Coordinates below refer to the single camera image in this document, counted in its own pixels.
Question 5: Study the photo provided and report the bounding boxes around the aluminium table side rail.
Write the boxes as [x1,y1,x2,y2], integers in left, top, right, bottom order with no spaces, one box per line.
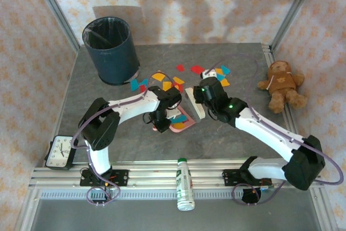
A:
[261,43,308,161]

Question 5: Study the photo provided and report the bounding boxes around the white bottle green cap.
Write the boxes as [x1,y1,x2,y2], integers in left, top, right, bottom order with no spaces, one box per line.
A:
[176,157,196,212]

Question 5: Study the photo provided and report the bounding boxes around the white hand brush grey bristles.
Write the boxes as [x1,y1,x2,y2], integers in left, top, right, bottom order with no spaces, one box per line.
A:
[185,87,207,122]

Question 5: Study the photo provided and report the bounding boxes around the brown teddy bear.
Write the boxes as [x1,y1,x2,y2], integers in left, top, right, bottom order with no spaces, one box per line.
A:
[256,60,308,114]

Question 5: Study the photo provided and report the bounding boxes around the dark blue round trash bin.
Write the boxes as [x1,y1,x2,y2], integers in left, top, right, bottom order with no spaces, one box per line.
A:
[82,16,141,86]

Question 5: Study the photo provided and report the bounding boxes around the black alarm clock white face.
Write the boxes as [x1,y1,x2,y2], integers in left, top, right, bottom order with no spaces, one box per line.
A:
[44,135,79,171]

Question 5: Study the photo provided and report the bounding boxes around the ribbed aluminium strip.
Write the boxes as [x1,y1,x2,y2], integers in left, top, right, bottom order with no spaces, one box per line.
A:
[40,190,271,200]

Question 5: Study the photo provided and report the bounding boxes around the aluminium frame post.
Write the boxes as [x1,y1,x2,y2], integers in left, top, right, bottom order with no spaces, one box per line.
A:
[269,0,324,52]
[28,0,82,52]

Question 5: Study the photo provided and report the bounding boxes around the pink plastic dustpan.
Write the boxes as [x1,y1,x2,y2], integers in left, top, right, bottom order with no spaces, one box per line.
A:
[152,106,196,134]

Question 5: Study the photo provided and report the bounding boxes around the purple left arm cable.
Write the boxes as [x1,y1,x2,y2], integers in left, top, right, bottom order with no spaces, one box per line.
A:
[70,75,181,207]

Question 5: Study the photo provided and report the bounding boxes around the long aluminium frame rail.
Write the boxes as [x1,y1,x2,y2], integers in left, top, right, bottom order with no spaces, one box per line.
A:
[28,158,329,190]

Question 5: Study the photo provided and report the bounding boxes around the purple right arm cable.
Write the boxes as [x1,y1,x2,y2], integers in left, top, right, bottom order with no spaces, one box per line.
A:
[205,54,344,206]

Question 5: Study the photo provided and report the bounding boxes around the clear plastic bin liner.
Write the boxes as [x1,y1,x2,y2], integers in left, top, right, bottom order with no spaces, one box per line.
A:
[82,16,131,51]

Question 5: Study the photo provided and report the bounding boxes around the grey crumpled plastic strip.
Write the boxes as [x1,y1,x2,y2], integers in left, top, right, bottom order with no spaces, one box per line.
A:
[123,63,141,85]

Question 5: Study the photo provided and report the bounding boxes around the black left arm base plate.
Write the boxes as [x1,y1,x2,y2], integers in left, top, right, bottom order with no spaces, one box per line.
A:
[79,168,130,188]

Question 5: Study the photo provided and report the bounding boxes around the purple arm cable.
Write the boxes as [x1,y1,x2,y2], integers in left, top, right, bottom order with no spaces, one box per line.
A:
[70,75,181,207]
[205,54,344,206]

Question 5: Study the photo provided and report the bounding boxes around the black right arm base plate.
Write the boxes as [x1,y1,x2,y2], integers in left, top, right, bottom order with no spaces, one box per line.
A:
[221,168,244,187]

